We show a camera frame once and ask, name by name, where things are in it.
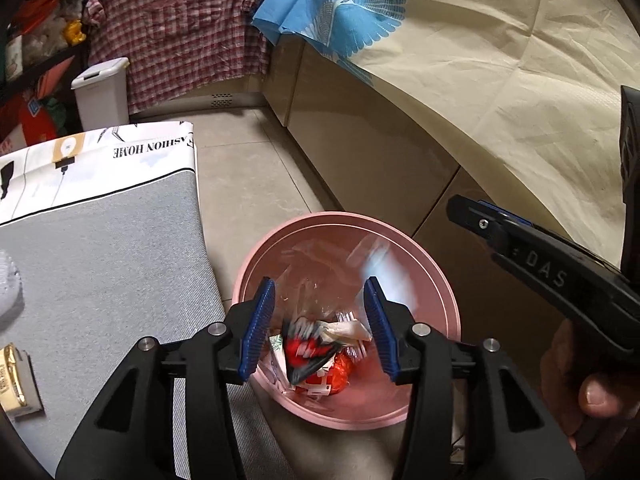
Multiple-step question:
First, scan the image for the orange plastic bag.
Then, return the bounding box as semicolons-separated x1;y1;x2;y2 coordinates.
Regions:
295;352;355;398

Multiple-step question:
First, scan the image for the white printed cloth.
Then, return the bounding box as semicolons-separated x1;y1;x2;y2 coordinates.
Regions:
1;120;196;224

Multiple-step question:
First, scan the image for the black storage shelf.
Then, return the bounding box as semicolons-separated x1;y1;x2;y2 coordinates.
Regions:
1;0;90;155

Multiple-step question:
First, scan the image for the red plaid shirt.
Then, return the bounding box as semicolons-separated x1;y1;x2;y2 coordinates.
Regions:
85;0;271;114

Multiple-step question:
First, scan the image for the yellow toy on shelf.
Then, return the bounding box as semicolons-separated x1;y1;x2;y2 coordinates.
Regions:
62;20;87;47

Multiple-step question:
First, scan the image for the pink plastic bucket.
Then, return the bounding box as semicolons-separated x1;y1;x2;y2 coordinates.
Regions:
232;211;461;431

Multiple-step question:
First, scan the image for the yellow tissue pack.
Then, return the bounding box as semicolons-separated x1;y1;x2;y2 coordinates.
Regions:
0;344;42;419

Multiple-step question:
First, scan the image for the right hand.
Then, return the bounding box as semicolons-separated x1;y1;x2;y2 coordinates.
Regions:
540;320;639;458

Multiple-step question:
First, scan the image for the grey table mat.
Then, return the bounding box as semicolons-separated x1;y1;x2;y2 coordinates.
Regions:
1;170;292;479

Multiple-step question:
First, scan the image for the white foam fruit net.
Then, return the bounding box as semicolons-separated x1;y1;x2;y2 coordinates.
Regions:
0;250;25;332

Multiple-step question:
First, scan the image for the white pedal trash bin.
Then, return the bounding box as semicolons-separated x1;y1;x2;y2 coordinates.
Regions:
70;58;129;131

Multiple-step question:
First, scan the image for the red wrapper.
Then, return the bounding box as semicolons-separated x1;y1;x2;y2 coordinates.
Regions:
280;316;343;386

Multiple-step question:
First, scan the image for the blue and cream cloth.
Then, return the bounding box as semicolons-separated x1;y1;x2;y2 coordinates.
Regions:
253;0;639;263

